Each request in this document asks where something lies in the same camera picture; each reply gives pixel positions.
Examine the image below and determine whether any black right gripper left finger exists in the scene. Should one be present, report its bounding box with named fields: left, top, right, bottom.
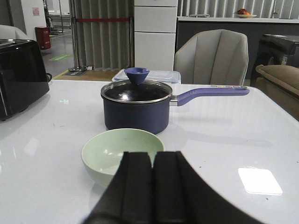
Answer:
left=85, top=152, right=152, bottom=224

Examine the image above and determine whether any black steel four-slot toaster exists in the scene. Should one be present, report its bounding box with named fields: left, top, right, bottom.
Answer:
left=0, top=39, right=50, bottom=121

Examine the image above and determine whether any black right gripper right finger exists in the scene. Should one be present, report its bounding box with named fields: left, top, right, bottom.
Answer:
left=153, top=151, right=259, bottom=224

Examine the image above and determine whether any black appliance at right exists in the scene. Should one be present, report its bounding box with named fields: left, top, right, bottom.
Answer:
left=250, top=34, right=299, bottom=87

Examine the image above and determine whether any red fire extinguisher box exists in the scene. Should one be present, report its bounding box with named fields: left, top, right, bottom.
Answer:
left=35, top=27, right=51, bottom=49

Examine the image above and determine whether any dark counter cabinet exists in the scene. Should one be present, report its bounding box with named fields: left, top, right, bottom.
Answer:
left=176, top=16, right=299, bottom=50

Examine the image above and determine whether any brown cushion seat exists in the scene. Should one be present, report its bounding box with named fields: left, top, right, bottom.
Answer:
left=255, top=64, right=299, bottom=120

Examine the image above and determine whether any clear plastic food container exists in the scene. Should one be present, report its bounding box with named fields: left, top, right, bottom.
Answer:
left=112, top=69, right=181, bottom=84

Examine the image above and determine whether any blue saucepan with handle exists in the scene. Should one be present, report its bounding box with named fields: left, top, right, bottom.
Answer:
left=102, top=87, right=249, bottom=134

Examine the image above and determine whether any beige upholstered chair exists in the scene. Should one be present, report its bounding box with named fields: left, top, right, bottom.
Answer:
left=174, top=29, right=249, bottom=85

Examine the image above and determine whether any white drawer cabinet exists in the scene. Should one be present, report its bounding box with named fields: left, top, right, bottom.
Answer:
left=134, top=0, right=178, bottom=70

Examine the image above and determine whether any fruit plate on counter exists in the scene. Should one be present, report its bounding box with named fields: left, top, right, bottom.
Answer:
left=234, top=8, right=257, bottom=18

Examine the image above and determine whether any glass pot lid blue knob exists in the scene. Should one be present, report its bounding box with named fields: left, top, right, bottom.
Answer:
left=101, top=67, right=172, bottom=104

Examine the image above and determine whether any metal stanchion post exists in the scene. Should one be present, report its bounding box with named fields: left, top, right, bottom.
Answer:
left=68, top=0, right=87, bottom=72

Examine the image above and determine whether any light green bowl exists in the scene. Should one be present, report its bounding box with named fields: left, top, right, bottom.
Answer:
left=81, top=128, right=165, bottom=186

